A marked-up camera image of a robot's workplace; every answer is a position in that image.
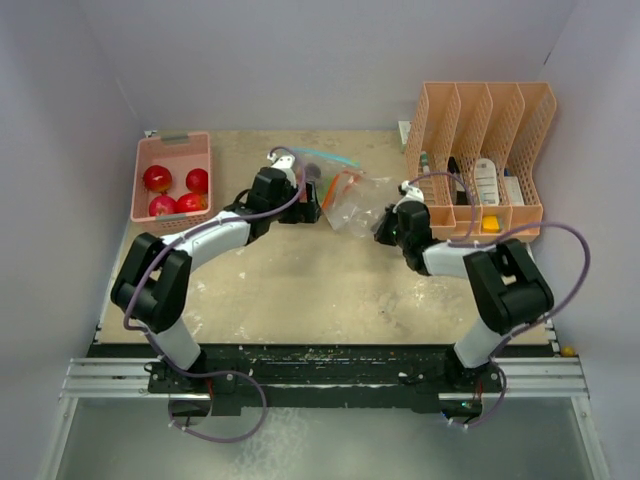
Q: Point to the large pink red apple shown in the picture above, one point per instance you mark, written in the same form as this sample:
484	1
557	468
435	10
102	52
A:
157	179

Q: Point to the yellow object in organizer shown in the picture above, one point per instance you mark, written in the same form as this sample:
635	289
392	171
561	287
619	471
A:
490	224

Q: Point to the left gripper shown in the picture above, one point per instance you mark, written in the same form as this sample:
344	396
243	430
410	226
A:
304	212

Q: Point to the white bottle in organizer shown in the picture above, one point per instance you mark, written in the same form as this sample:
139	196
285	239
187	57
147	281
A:
486	181

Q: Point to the blue zip bag small fruits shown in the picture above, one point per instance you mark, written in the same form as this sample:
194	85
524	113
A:
322	167

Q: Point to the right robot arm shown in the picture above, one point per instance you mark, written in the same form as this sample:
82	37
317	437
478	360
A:
508	289

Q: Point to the white box in organizer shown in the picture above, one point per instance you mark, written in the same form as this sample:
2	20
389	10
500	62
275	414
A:
513	191

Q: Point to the orange zip bag with apples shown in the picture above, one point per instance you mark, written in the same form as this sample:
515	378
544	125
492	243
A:
355	202

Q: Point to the orange desk file organizer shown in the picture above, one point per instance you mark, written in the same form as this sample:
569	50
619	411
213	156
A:
506	122

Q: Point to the pink perforated plastic basket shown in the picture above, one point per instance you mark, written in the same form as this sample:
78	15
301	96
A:
172	189

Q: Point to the black item in organizer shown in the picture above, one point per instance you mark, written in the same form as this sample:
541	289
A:
457	190

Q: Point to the dark red fake apple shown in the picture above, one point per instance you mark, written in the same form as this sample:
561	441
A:
197	181

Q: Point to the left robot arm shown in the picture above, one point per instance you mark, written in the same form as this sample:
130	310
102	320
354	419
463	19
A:
152	284

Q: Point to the aluminium frame rail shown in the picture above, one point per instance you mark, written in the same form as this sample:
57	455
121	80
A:
527	370

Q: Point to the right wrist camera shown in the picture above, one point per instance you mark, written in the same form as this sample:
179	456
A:
410	192

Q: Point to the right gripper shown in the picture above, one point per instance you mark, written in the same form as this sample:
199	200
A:
380	233

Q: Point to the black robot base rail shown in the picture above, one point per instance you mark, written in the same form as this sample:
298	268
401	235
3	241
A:
420	378

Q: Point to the white box behind organizer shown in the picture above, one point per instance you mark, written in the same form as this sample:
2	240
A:
404	129

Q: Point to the fake pomegranate red yellow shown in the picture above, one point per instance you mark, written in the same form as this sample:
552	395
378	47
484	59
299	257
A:
191	202

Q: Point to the small green capped bottle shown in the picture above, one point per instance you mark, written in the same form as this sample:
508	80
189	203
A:
424	163

